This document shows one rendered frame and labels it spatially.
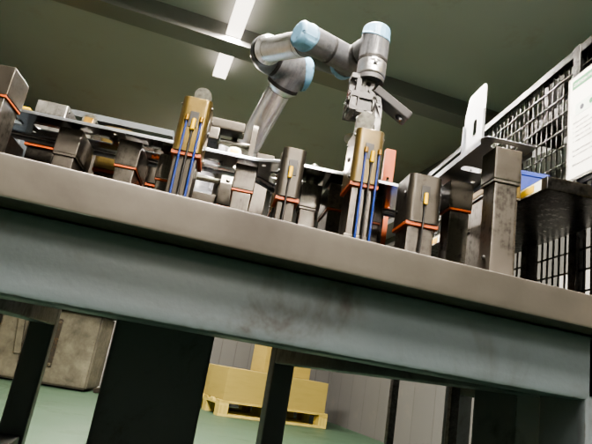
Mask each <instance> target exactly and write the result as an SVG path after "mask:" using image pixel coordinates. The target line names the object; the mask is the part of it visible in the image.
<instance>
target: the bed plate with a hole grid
mask: <svg viewBox="0 0 592 444"><path fill-rule="evenodd" d="M0 207H3V208H7V209H12V210H15V211H23V212H27V213H31V214H35V215H40V216H43V217H48V218H55V219H59V220H63V221H68V222H71V223H76V224H80V225H84V226H91V227H96V228H99V229H104V230H108V231H112V232H116V233H124V234H127V235H132V236H136V237H140V238H144V239H148V240H153V241H160V242H164V243H168V244H172V245H176V246H181V247H185V248H192V249H196V250H200V251H204V252H209V253H213V254H217V255H224V256H228V257H232V258H237V259H241V260H245V261H249V262H253V263H260V264H265V265H269V266H273V267H277V268H281V269H285V270H293V271H297V272H301V273H305V274H309V275H313V276H317V277H322V278H329V279H333V280H337V281H341V282H345V283H350V284H354V285H361V286H365V287H369V288H374V289H378V290H382V291H386V292H393V293H397V294H402V295H406V296H410V297H414V298H418V299H422V300H430V301H434V302H438V303H442V304H446V305H450V306H454V307H462V308H466V309H470V310H474V311H478V312H482V313H487V314H491V315H498V316H502V317H506V318H510V319H515V320H519V321H523V322H530V323H535V324H538V325H543V326H547V327H551V328H555V329H562V330H566V331H571V332H575V333H579V334H583V335H587V336H592V295H589V294H586V293H582V292H576V291H572V290H568V289H564V288H560V287H557V286H553V285H547V284H543V283H538V282H535V281H531V280H528V279H524V278H520V277H514V276H509V275H506V274H502V273H498V272H495V271H491V270H484V269H480V268H477V267H473V266H469V265H466V264H462V263H455V262H451V261H448V260H444V259H440V258H437V257H433V256H429V255H422V254H419V253H415V252H411V251H408V250H404V249H400V248H393V247H390V246H386V245H382V244H379V243H374V242H371V241H367V240H361V239H357V238H353V237H350V236H345V235H342V234H338V233H332V232H328V231H324V230H321V229H316V228H313V227H309V226H303V225H299V224H295V223H291V222H287V221H284V220H280V219H276V218H270V217H266V216H262V215H258V214H254V213H251V212H247V211H241V210H236V209H233V208H229V207H225V206H222V205H218V204H214V203H207V202H204V201H200V200H196V199H193V198H189V197H185V196H178V195H175V194H171V193H167V192H164V191H160V190H156V189H149V188H146V187H142V186H138V185H135V184H131V183H127V182H123V181H117V180H113V179H109V178H106V177H102V176H98V175H94V174H88V173H84V172H80V171H77V170H73V169H69V168H65V167H61V166H55V165H51V164H48V163H43V162H40V161H36V160H32V159H26V158H22V157H19V156H14V155H10V154H7V153H3V152H0Z"/></svg>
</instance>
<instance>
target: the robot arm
mask: <svg viewBox="0 0 592 444"><path fill-rule="evenodd" d="M361 35H362V37H361V39H359V40H358V41H356V42H354V43H353V44H351V45H350V44H348V43H347V42H345V41H342V40H340V39H339V38H337V37H336V36H334V35H332V34H331V33H328V32H326V31H324V30H323V29H321V28H320V27H318V26H317V25H315V24H313V23H309V22H307V21H306V20H302V21H300V22H299V24H298V25H296V26H295V27H294V29H293V31H292V32H289V33H282V34H278V35H272V34H263V35H260V36H258V37H257V38H256V39H255V40H254V41H253V42H252V44H251V47H250V56H251V59H252V62H253V64H254V65H255V66H256V68H257V69H258V70H259V71H261V72H262V73H264V74H266V75H268V78H267V80H268V84H269V85H268V87H267V89H266V91H265V93H264V94H263V96H262V98H261V100H260V101H259V103H258V105H257V107H256V109H255V111H254V113H253V114H252V116H251V118H250V119H249V121H248V124H247V126H246V129H245V134H244V138H243V139H239V140H238V141H237V142H241V143H244V144H250V141H251V137H252V132H253V128H254V125H256V126H259V128H258V132H257V137H256V141H255V149H254V155H253V158H256V155H257V153H258V152H259V151H260V149H261V147H262V145H263V143H264V141H265V139H266V138H267V136H268V135H269V133H270V131H271V129H272V128H273V126H274V124H275V122H276V121H277V119H278V117H279V116H280V114H281V112H282V111H283V109H284V107H285V105H286V103H287V101H288V100H289V99H290V98H291V97H295V96H296V95H297V93H298V91H301V92H304V91H306V89H307V88H308V87H309V86H310V84H311V82H312V79H313V76H314V72H315V65H314V61H313V60H312V59H311V58H310V57H313V58H315V59H317V60H319V61H321V62H323V63H326V64H327V65H328V66H330V70H331V72H332V74H334V75H335V77H336V78H338V79H341V80H346V79H348V78H349V85H348V91H347V96H346V100H345V102H344V112H343V117H342V120H344V121H347V122H356V118H357V117H358V116H359V115H360V114H361V113H362V112H369V113H371V114H372V115H373V116H374V126H373V130H378V131H380V127H381V112H382V110H383V111H384V112H385V113H387V114H388V115H389V116H390V117H392V118H393V119H394V120H395V121H397V122H398V123H399V124H400V125H404V124H405V123H406V122H407V121H408V120H409V119H410V117H411V116H412V112H411V111H410V110H409V109H408V108H407V107H405V106H404V105H403V104H402V103H400V102H399V101H398V100H397V99H395V98H394V97H393V96H392V95H391V94H389V93H388V92H387V91H385V90H384V89H383V88H382V87H383V82H384V79H385V75H386V68H387V61H388V55H389V44H390V29H389V27H388V26H387V25H386V24H383V23H381V22H376V21H375V22H370V23H368V24H366V25H365V26H364V28H363V32H362V34H361ZM213 185H214V183H211V182H207V181H199V180H196V183H195V188H196V189H202V190H206V191H210V192H212V189H213Z"/></svg>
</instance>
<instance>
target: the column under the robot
mask: <svg viewBox="0 0 592 444"><path fill-rule="evenodd" d="M213 342H214V337H210V336H205V335H200V334H195V333H190V332H185V331H180V330H175V329H166V328H161V327H156V326H151V325H146V324H141V323H136V322H127V321H122V320H117V321H116V325H115V331H114V334H113V338H112V342H111V345H110V349H109V353H108V356H107V363H106V366H105V370H104V374H103V377H102V381H101V384H100V391H99V394H98V398H97V402H96V405H95V409H94V413H93V416H92V423H91V426H90V430H89V433H88V437H87V441H86V444H193V443H194V438H195V434H196V426H197V421H198V417H199V412H200V408H201V403H202V399H203V394H204V386H205V382H206V377H207V373H208V368H209V364H210V359H211V351H212V346H213Z"/></svg>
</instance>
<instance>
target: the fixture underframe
mask: <svg viewBox="0 0 592 444"><path fill-rule="evenodd" d="M62 310H68V311H72V312H78V313H83V314H88V315H97V316H102V317H107V318H112V319H116V320H122V321H127V322H136V323H141V324H146V325H151V326H156V327H161V328H166V329H175V330H180V331H185V332H190V333H195V334H200V335H205V336H210V337H219V338H224V339H229V340H234V341H239V342H244V343H249V344H259V345H263V346H269V347H272V349H271V355H270V363H269V369H268V374H267V380H266V385H265V390H264V396H263V405H262V410H261V416H260V421H259V426H258V432H257V436H256V442H255V444H282V442H283V436H284V430H285V420H286V414H287V409H288V403H289V397H290V392H291V386H292V376H293V369H294V367H295V366H296V367H303V368H310V369H317V370H323V371H331V372H338V373H345V374H358V375H365V376H372V377H379V378H386V379H393V380H400V381H414V382H420V383H427V384H434V385H441V386H446V395H445V405H444V416H443V427H442V437H441V444H444V443H445V432H446V421H447V410H448V390H449V387H456V388H461V389H460V401H459V412H458V424H457V435H456V444H469V439H470V414H471V402H472V397H474V408H473V421H472V434H471V444H592V336H587V335H583V334H579V333H575V332H571V331H566V330H562V329H555V328H551V327H547V326H543V325H538V324H535V323H530V322H523V321H519V320H515V319H510V318H506V317H502V316H498V315H494V314H487V313H482V312H478V311H474V310H470V309H466V308H462V307H454V306H450V305H446V304H442V303H438V302H434V301H430V300H422V299H418V298H414V297H410V296H406V295H402V294H397V293H393V292H386V291H382V290H378V289H374V288H369V287H365V286H361V285H354V284H350V283H345V282H341V281H337V280H333V279H329V278H325V277H317V276H313V275H309V274H305V273H301V272H297V271H293V270H285V269H281V268H277V267H273V266H269V265H265V264H260V263H253V262H249V261H245V260H241V259H237V258H232V257H228V256H224V255H217V254H213V253H209V252H204V251H200V250H196V249H192V248H185V247H181V246H176V245H172V244H168V243H164V242H160V241H155V240H148V239H144V238H140V237H136V236H132V235H127V234H124V233H116V232H112V231H108V230H104V229H99V228H96V227H91V226H84V225H80V224H76V223H71V222H68V221H63V220H59V219H55V218H48V217H43V216H40V215H35V214H31V213H27V212H23V211H15V210H12V209H7V208H3V207H0V314H3V315H9V316H13V317H17V318H19V319H23V320H27V321H30V322H29V325H28V328H27V331H26V336H25V340H24V343H23V346H22V349H21V352H20V355H19V358H18V364H17V366H16V370H15V373H14V376H13V379H12V383H11V387H10V391H9V394H8V397H7V400H6V403H5V406H4V412H3V415H2V417H1V421H0V444H25V442H26V436H27V433H28V429H29V426H30V423H31V420H32V416H33V411H34V407H35V405H36V401H37V397H38V395H39V391H40V388H41V382H42V379H43V375H44V373H45V369H46V365H47V363H48V357H49V354H50V351H51V347H52V343H53V341H54V337H55V334H56V328H57V325H58V322H59V319H60V315H61V312H62Z"/></svg>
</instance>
